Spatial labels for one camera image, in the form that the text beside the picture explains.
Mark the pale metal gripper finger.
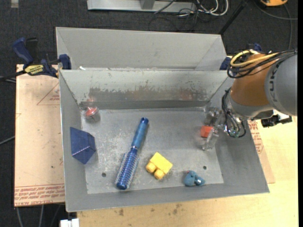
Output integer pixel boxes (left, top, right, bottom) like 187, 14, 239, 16
204, 107, 217, 125
202, 126, 220, 151

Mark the orange-red block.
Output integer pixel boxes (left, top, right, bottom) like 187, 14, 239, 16
200, 125, 213, 139

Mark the blue toy animal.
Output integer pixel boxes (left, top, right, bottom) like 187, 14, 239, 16
182, 170, 206, 187

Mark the grey metal bin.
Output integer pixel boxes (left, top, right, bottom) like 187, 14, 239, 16
55, 26, 270, 213

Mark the yellow toy brick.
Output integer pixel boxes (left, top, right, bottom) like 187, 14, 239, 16
145, 151, 174, 181

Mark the blue hair brush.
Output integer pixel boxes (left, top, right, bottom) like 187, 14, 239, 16
115, 117, 150, 191

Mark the red and clear spinning top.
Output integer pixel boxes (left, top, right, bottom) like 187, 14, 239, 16
83, 106, 100, 123

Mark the dark blue triangular box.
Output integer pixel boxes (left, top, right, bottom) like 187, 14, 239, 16
70, 126, 97, 165

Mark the brown cardboard board red print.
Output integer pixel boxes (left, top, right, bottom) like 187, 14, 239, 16
14, 64, 276, 208

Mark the black cylinder on white bracket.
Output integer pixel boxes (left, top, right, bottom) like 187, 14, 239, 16
260, 109, 294, 128

